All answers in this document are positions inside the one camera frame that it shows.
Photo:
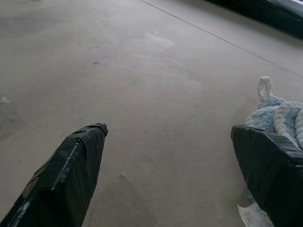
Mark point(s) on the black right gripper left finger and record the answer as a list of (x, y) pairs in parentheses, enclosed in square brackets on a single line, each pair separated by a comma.
[(64, 175)]

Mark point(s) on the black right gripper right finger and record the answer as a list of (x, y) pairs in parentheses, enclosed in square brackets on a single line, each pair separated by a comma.
[(272, 170)]

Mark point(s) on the dark green table edge rail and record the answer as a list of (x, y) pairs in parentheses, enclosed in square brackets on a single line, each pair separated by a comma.
[(260, 9)]

